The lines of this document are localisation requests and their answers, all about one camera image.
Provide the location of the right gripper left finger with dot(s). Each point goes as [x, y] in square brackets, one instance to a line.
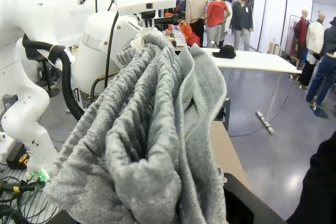
[63, 218]

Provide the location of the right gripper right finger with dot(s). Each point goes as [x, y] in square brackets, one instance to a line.
[244, 203]

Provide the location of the grey training pants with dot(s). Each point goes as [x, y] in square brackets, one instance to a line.
[147, 129]

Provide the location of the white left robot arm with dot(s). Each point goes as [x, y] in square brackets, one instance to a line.
[23, 119]

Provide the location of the green lit electronic device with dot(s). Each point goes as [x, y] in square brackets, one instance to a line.
[42, 175]

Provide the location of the black plug with yellow band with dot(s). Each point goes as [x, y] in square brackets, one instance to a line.
[15, 188]

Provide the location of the yellow and black tool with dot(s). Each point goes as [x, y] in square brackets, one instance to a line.
[23, 159]

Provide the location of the person in black coat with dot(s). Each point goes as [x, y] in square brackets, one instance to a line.
[320, 187]

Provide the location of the white height-adjustable desk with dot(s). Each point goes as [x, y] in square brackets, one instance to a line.
[257, 61]

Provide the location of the mannequin in dark blue jeans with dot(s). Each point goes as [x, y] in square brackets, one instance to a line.
[324, 77]

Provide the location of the black baseball cap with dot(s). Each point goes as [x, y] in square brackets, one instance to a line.
[225, 52]

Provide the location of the orange jacket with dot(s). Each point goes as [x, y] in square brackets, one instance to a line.
[190, 35]

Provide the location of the mannequin in red coat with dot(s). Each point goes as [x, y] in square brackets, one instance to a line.
[302, 28]

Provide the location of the white partition screen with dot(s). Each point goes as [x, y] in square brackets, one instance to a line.
[275, 19]

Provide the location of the figure in black bucket hat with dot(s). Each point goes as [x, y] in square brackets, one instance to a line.
[331, 37]

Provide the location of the person in dark grey shirt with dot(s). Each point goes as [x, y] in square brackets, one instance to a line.
[241, 14]

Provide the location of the person in red shirt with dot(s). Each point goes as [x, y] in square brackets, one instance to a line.
[216, 11]

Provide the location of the person in beige jacket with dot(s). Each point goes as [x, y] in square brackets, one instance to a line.
[197, 6]

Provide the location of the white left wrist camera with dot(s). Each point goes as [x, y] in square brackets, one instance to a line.
[136, 5]

